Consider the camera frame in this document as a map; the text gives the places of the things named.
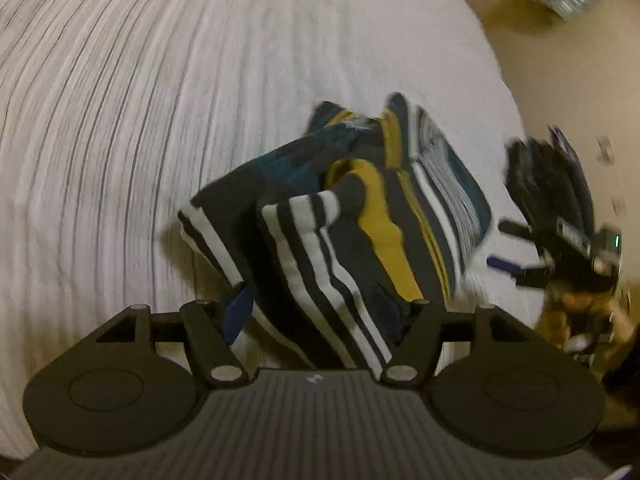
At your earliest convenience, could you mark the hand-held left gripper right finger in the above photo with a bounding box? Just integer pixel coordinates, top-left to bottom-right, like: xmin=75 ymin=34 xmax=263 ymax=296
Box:
xmin=375 ymin=297 xmax=543 ymax=388

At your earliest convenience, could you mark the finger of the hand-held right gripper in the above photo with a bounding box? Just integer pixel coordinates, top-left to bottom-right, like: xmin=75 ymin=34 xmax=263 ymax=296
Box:
xmin=500 ymin=217 xmax=556 ymax=251
xmin=487 ymin=255 xmax=556 ymax=288

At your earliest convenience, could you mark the stack of dark folded clothes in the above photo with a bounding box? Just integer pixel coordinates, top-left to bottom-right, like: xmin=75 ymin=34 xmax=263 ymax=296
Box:
xmin=505 ymin=127 xmax=598 ymax=241

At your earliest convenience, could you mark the person's right hand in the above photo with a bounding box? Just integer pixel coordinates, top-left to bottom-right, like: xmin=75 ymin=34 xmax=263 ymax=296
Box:
xmin=542 ymin=282 xmax=638 ymax=366

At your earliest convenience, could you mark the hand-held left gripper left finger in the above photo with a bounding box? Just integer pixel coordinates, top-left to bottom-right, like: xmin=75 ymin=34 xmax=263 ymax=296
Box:
xmin=92 ymin=282 xmax=256 ymax=390

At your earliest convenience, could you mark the striped shirt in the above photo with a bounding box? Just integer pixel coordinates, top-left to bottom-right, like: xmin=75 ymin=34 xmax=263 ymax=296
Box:
xmin=177 ymin=92 xmax=493 ymax=371

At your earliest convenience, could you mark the striped white bed sheet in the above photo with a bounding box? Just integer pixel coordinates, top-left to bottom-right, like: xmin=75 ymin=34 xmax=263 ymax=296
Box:
xmin=0 ymin=0 xmax=531 ymax=461

